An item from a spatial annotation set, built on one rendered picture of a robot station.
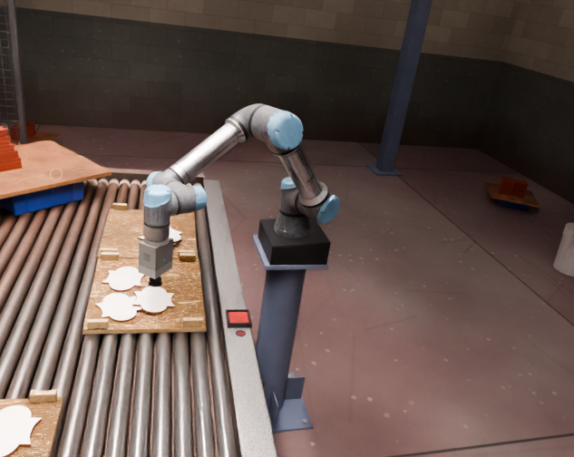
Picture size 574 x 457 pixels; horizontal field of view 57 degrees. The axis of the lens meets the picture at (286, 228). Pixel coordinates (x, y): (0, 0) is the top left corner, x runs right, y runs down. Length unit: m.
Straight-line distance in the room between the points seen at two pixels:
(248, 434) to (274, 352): 1.11
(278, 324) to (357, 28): 5.18
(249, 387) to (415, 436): 1.47
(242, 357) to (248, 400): 0.17
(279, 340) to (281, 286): 0.28
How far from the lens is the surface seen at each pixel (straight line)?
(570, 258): 4.88
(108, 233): 2.12
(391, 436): 2.75
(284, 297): 2.26
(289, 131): 1.70
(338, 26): 6.91
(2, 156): 2.44
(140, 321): 1.64
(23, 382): 1.51
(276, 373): 2.51
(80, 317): 1.70
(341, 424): 2.72
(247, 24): 6.62
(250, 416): 1.39
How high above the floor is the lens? 1.91
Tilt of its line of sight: 25 degrees down
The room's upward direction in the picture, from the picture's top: 8 degrees clockwise
